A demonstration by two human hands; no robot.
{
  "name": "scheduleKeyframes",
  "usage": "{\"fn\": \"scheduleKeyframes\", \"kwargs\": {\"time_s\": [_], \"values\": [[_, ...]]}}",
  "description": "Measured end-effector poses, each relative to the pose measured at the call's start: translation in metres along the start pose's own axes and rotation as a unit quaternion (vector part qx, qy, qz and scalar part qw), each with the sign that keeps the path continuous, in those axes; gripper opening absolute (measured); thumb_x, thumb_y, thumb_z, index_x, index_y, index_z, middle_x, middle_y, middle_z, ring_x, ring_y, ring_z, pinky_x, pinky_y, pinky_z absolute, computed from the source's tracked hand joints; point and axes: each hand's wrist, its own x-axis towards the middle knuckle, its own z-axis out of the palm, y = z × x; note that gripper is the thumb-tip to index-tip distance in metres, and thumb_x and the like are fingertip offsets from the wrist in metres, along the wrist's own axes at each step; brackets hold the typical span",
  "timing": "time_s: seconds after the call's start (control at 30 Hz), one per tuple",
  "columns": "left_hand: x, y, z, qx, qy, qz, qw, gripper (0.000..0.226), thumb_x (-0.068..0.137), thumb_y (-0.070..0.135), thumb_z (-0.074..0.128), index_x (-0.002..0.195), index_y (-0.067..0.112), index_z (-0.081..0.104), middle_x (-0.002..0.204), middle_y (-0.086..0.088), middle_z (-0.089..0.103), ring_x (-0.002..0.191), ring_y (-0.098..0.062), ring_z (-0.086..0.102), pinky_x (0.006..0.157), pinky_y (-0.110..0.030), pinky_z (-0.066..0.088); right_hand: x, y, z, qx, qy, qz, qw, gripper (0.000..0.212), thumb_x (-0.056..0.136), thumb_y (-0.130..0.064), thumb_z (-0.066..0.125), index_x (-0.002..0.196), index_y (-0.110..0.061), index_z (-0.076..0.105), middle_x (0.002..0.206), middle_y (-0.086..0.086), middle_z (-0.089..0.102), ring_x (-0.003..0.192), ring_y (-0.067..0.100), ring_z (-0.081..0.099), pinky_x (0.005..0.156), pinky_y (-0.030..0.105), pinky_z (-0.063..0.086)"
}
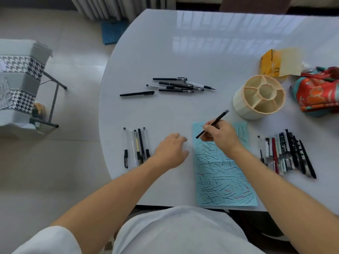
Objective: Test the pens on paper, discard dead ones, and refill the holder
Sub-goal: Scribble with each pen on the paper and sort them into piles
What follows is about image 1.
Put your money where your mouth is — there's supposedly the clear pen with yellow refill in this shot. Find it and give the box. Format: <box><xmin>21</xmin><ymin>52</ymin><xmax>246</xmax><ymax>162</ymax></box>
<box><xmin>133</xmin><ymin>129</ymin><xmax>141</xmax><ymax>167</ymax></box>

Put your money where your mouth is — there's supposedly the clear pen with black cap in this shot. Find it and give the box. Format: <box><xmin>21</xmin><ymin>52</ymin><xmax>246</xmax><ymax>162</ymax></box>
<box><xmin>142</xmin><ymin>127</ymin><xmax>151</xmax><ymax>159</ymax></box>
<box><xmin>123</xmin><ymin>127</ymin><xmax>129</xmax><ymax>169</ymax></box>

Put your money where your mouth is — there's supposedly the yellow cardboard packet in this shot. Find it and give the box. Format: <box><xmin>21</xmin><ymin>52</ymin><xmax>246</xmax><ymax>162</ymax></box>
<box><xmin>260</xmin><ymin>49</ymin><xmax>284</xmax><ymax>77</ymax></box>

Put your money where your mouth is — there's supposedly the white shirt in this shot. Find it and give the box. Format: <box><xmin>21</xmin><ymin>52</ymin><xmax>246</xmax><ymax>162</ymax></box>
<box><xmin>11</xmin><ymin>205</ymin><xmax>266</xmax><ymax>254</ymax></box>

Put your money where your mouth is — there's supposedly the white ribbed radiator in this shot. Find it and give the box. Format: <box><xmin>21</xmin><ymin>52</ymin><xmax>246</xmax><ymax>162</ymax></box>
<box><xmin>69</xmin><ymin>0</ymin><xmax>177</xmax><ymax>22</ymax></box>

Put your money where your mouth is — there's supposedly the person's left forearm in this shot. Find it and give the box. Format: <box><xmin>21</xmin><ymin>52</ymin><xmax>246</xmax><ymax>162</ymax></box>
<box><xmin>50</xmin><ymin>155</ymin><xmax>175</xmax><ymax>240</ymax></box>

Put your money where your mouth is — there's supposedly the grey metal chair frame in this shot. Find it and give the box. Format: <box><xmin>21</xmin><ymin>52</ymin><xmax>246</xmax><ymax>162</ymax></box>
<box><xmin>29</xmin><ymin>71</ymin><xmax>68</xmax><ymax>129</ymax></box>

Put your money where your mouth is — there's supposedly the person's left hand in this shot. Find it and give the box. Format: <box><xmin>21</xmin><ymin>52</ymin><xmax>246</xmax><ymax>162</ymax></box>
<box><xmin>154</xmin><ymin>133</ymin><xmax>190</xmax><ymax>170</ymax></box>

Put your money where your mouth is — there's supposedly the black capped marker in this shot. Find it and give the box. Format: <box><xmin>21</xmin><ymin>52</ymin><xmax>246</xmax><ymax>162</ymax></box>
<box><xmin>119</xmin><ymin>91</ymin><xmax>155</xmax><ymax>97</ymax></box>

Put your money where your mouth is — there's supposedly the row of assorted pens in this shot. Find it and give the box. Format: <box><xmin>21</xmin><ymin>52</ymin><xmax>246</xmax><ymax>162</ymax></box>
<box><xmin>257</xmin><ymin>129</ymin><xmax>317</xmax><ymax>180</ymax></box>

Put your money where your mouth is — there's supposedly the black ballpoint pen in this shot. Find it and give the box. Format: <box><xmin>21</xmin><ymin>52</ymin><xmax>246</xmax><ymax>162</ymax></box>
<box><xmin>195</xmin><ymin>110</ymin><xmax>229</xmax><ymax>139</ymax></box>

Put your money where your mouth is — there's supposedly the pile of black pens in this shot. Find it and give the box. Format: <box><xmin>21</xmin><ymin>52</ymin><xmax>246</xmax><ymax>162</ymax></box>
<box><xmin>146</xmin><ymin>77</ymin><xmax>217</xmax><ymax>93</ymax></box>

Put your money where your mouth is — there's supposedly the person's right hand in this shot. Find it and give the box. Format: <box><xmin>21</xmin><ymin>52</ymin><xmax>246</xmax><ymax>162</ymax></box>
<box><xmin>199</xmin><ymin>119</ymin><xmax>244</xmax><ymax>158</ymax></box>

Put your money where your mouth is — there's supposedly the colourful floral cloth bag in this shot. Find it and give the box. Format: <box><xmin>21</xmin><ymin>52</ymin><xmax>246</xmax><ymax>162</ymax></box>
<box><xmin>290</xmin><ymin>66</ymin><xmax>339</xmax><ymax>117</ymax></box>

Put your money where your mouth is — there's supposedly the person's right forearm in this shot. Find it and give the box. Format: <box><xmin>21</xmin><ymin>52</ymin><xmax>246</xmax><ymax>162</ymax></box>
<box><xmin>229</xmin><ymin>145</ymin><xmax>339</xmax><ymax>254</ymax></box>

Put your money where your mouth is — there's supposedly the scribbled light blue paper sheet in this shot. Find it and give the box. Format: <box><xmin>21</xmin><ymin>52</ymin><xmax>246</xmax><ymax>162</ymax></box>
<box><xmin>192</xmin><ymin>122</ymin><xmax>259</xmax><ymax>208</ymax></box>

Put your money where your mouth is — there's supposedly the slim black pen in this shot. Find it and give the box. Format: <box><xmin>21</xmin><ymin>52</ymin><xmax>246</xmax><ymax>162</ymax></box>
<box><xmin>137</xmin><ymin>128</ymin><xmax>145</xmax><ymax>164</ymax></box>

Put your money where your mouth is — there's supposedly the cream paper card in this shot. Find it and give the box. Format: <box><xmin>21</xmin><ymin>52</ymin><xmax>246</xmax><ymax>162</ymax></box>
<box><xmin>278</xmin><ymin>47</ymin><xmax>304</xmax><ymax>77</ymax></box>

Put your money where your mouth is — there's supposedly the cream divided pen holder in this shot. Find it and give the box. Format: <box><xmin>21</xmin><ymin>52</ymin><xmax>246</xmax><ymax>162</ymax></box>
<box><xmin>233</xmin><ymin>74</ymin><xmax>286</xmax><ymax>121</ymax></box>

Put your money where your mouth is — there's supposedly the white plastic wrapper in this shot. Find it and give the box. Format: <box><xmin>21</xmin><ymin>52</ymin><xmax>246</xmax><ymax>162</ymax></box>
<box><xmin>301</xmin><ymin>61</ymin><xmax>318</xmax><ymax>75</ymax></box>

